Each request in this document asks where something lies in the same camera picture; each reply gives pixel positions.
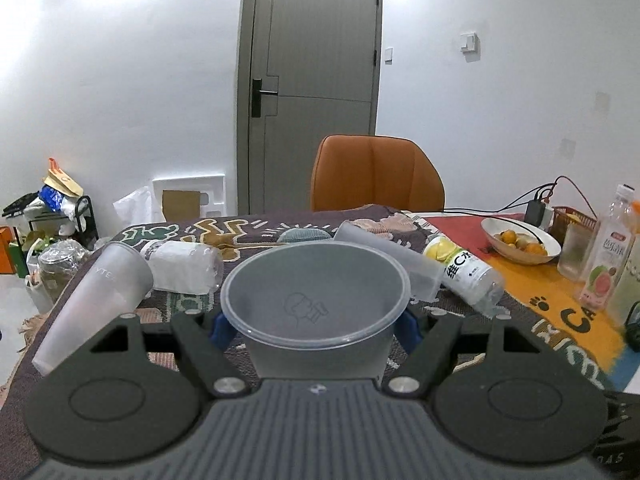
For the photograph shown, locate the clear drinking glass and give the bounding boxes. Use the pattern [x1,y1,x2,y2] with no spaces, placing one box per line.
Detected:
[557,222,599,281]

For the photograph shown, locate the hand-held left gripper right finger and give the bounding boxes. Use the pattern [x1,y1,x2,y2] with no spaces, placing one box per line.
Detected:
[384,307,551,400]

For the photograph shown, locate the clear cup with white paper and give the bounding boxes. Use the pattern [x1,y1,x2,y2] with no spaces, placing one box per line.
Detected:
[144,240,225,295]

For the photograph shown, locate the tall frosted plastic cup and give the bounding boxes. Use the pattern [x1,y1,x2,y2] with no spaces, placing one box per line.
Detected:
[32,241,154,377]

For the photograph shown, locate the clear bottle with yellow label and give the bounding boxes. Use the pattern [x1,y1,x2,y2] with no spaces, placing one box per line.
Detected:
[422,233,506,317]

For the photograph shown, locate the orange printed mat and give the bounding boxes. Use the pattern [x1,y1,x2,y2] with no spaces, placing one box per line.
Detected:
[410,211,640,391]

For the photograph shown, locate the white bowl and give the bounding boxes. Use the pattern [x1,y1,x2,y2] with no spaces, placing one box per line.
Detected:
[480,216,563,265]

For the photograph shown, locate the black round object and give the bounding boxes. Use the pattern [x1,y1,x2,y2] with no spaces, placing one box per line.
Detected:
[623,300,640,352]

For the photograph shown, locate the black power adapter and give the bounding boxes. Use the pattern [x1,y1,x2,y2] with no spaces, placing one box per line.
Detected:
[524,199,555,227]

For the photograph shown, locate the grey door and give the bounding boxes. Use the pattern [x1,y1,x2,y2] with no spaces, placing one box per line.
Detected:
[236,0,385,215]

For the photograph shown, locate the brown cardboard piece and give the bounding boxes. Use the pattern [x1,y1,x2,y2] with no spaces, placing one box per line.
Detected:
[162,189,204,219]

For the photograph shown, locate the orange chair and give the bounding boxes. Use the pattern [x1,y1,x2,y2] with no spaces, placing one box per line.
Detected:
[310,134,446,213]

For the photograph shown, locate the white foam packaging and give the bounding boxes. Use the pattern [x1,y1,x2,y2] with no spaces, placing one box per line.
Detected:
[152,174,226,222]

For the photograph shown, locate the orange box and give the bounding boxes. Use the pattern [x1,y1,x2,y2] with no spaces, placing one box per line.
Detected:
[0,226,17,275]

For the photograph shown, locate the yellow paper bag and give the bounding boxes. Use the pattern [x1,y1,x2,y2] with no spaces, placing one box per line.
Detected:
[42,158,84,199]

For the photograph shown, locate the pink label juice bottle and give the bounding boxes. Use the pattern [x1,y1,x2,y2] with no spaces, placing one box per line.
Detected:
[579,184,639,312]

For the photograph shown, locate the black cable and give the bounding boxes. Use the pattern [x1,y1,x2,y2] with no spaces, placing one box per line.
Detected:
[444,184,556,217]

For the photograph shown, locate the clear plastic bag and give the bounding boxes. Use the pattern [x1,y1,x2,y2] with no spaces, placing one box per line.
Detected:
[26,238,97,311]

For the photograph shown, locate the white plastic bag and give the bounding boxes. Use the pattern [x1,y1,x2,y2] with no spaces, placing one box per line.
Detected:
[113,186,167,233]

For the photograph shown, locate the wide translucent plastic cup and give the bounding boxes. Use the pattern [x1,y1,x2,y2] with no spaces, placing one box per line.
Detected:
[220,240,412,382]

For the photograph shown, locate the black door handle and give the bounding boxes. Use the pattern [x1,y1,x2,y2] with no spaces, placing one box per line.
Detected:
[251,78,279,118]

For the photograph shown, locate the grey-blue round lid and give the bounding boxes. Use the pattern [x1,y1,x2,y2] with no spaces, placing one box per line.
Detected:
[277,227,334,244]

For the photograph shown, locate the black wire rack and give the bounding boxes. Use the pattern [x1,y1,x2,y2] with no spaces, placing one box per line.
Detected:
[2,193,100,252]

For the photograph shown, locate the red plastic basket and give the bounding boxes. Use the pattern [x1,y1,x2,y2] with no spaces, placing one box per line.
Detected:
[549,205,599,247]

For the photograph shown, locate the oranges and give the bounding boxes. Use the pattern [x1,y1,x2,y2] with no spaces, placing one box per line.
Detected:
[492,229,547,256]

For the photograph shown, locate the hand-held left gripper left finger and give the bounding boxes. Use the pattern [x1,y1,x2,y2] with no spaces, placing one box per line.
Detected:
[82,309,252,400]

